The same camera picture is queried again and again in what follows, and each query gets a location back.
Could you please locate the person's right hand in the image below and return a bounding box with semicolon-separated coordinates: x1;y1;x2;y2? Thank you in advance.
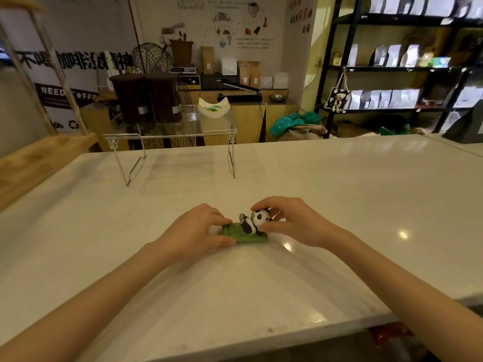
251;196;342;249

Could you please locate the person's left hand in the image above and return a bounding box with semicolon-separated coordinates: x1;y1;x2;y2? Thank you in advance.
153;203;237;266

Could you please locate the black white panda figurine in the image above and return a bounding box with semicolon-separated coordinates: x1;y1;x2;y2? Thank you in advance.
238;208;274;237

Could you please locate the green figurine base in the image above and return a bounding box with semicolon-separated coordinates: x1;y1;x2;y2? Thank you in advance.
221;222;269;245

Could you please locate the person's right forearm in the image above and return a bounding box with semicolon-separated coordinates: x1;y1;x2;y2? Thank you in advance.
328;227;483;333

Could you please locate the person's left forearm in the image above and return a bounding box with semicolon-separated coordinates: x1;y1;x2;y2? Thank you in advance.
0;241;170;362

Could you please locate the burlap sack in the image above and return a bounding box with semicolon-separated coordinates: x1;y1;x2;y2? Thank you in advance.
276;124;328;142

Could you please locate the green plastic bag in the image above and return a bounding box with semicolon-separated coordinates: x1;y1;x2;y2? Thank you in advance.
269;112;323;138

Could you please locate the wooden counter cabinet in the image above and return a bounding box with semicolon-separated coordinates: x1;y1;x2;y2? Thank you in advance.
81;88;299;152

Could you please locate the white curved dish green print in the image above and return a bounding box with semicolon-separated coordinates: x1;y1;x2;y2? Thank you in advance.
197;97;232;133

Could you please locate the black heat sealer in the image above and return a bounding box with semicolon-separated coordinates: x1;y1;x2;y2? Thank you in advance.
217;80;263;103

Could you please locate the clear acrylic stand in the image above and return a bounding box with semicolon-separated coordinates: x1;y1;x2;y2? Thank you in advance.
102;108;238;187

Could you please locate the black tote bag bear print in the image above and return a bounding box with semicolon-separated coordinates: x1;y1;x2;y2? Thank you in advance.
324;86;352;114

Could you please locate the kraft paper bag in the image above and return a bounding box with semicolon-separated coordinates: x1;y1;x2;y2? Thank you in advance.
249;62;262;89
236;61;251;87

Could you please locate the black drawer box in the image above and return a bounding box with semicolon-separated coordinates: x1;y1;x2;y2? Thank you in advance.
200;73;239;90

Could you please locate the red object under counter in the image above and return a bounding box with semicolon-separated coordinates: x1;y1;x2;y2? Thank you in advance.
369;323;414;348

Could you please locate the dark brown canister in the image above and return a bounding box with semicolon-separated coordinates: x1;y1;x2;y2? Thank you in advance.
145;74;183;124
109;74;147;125

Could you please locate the row of white coffee packets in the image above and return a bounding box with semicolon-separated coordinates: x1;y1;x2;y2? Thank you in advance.
368;0;483;18
349;88;421;110
347;43;422;68

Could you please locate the tall brown paper bag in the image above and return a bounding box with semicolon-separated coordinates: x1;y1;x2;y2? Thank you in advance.
200;46;215;75

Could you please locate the black metal shelf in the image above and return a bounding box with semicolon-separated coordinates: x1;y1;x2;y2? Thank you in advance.
314;0;483;139

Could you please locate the brown plant pot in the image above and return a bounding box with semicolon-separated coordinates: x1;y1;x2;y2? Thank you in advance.
169;39;194;67

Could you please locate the light wooden tray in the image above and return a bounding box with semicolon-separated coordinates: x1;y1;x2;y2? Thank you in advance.
0;132;99;212

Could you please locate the black wire basket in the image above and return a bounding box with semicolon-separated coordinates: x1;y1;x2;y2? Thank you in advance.
126;42;197;149

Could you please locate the illustrated wall poster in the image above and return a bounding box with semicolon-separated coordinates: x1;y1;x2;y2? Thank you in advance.
160;0;314;53

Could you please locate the black white wall banner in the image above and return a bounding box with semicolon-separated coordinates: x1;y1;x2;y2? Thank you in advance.
11;0;136;134

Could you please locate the wooden frame with rope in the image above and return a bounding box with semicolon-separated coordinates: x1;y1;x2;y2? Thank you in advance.
0;0;88;137

